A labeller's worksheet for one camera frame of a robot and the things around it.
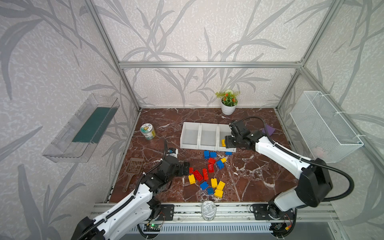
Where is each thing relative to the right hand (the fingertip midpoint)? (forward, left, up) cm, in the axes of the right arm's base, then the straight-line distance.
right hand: (228, 136), depth 87 cm
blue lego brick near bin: (-6, +13, -11) cm, 18 cm away
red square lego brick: (-9, +10, -13) cm, 19 cm away
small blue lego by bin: (-4, -1, -12) cm, 13 cm away
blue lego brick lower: (-24, +15, -13) cm, 31 cm away
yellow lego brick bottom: (-28, +7, -12) cm, 31 cm away
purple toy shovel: (+15, -34, -15) cm, 40 cm away
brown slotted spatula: (-13, +57, -13) cm, 60 cm away
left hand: (-12, +25, -5) cm, 28 cm away
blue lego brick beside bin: (-5, +9, -13) cm, 16 cm away
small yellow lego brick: (-9, +2, -13) cm, 16 cm away
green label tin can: (+9, +52, -5) cm, 53 cm away
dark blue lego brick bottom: (-27, +11, -12) cm, 31 cm away
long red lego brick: (-19, +18, -12) cm, 29 cm away
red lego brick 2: (-15, +22, -12) cm, 30 cm away
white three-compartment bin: (+9, +14, -13) cm, 21 cm away
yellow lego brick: (-20, +22, -11) cm, 32 cm away
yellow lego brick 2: (-23, +9, -11) cm, 27 cm away
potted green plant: (+30, -4, +1) cm, 30 cm away
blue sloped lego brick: (-12, +5, -12) cm, 18 cm away
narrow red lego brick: (-18, +14, -11) cm, 25 cm away
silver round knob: (-36, +13, -7) cm, 39 cm away
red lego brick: (-14, +10, -13) cm, 22 cm away
